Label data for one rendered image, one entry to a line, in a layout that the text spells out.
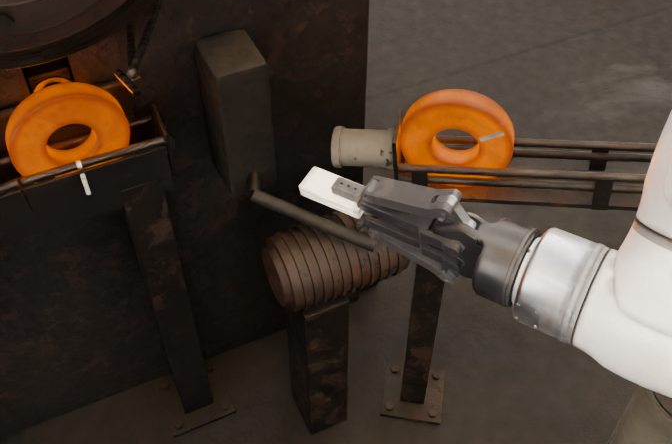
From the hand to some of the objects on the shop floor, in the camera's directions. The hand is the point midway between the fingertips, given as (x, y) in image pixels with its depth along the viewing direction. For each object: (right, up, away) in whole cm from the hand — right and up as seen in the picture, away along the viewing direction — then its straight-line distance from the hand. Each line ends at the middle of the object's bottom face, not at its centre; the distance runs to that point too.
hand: (336, 191), depth 77 cm
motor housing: (0, -42, +80) cm, 90 cm away
